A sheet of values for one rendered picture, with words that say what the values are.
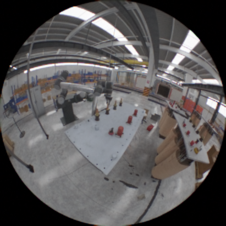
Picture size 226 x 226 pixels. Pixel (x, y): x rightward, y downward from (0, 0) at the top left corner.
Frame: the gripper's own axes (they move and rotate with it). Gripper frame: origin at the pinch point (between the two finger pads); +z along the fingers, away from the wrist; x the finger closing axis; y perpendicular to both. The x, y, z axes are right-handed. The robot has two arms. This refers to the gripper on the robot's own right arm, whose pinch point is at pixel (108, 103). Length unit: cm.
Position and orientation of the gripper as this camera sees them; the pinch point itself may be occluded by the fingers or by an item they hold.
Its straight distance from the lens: 122.1
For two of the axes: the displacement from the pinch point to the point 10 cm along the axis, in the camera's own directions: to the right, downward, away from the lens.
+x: -6.6, -4.4, 6.1
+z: -1.1, 8.6, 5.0
